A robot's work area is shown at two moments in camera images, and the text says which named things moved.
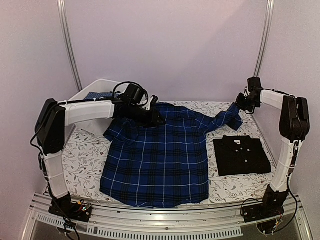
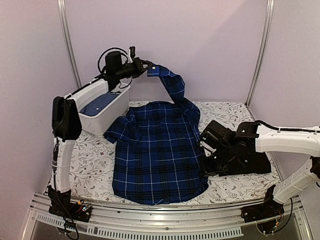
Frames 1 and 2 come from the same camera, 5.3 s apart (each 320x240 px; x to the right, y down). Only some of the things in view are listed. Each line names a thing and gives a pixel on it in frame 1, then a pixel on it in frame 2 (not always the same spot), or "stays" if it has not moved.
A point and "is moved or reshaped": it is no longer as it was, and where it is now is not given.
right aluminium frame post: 269,14 stays
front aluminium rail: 221,221 stays
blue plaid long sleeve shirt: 161,166 is moved or reshaped
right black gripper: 238,103 -> 206,171
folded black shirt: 241,155 stays
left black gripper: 152,121 -> 140,69
